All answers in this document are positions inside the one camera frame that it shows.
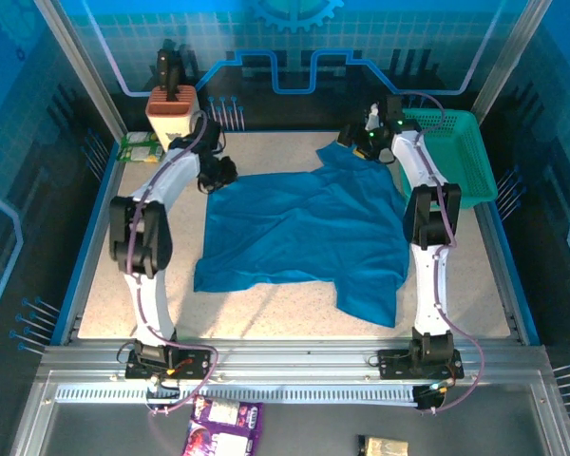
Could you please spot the blue t-shirt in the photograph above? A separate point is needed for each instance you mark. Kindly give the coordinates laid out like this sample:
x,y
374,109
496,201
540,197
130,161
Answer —
x,y
304,223

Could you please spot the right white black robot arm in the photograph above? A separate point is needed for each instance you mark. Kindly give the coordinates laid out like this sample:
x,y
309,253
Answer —
x,y
430,285

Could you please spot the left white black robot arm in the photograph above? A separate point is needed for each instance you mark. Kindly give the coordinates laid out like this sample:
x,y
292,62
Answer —
x,y
145,237

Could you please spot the green snack packet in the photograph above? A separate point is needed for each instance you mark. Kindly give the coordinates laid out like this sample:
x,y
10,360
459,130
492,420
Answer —
x,y
140,138
140,153

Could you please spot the white knife block, terracotta top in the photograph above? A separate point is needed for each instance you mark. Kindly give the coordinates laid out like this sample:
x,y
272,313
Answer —
x,y
168,107

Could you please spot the green plastic mesh basket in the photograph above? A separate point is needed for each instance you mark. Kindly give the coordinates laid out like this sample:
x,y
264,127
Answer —
x,y
461,152

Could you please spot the purple snack bag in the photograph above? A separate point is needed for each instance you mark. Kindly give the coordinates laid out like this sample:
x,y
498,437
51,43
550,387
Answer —
x,y
218,427

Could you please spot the dark gold foil packet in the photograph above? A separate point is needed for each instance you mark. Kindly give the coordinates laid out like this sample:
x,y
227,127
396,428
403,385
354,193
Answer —
x,y
385,447

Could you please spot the aluminium table side rail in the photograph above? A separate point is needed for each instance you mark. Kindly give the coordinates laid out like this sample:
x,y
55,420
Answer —
x,y
507,285
103,228

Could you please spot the aluminium frame post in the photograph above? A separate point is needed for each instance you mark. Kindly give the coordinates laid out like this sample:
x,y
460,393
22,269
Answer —
x,y
510,54
81,66

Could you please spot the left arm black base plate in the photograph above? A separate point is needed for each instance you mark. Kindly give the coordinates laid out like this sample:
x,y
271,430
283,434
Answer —
x,y
197,361

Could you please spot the aluminium mounting rail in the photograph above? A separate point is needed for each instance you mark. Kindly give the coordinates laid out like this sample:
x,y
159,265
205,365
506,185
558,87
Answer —
x,y
290,356

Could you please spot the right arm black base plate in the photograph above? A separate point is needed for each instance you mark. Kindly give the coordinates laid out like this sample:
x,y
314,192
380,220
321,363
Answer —
x,y
389,363

